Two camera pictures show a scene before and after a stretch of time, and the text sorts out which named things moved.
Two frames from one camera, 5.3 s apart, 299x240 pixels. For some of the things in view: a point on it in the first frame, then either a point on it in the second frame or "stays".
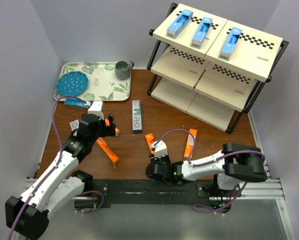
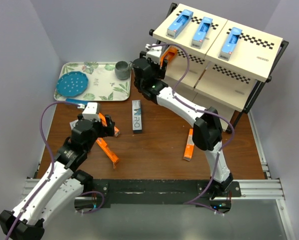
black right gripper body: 162,161 → 155,68
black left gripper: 108,131 stays
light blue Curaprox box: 229,44 stays
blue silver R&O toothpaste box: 76,102 stays
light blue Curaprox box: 176,27 stays
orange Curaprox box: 150,139 → 168,55
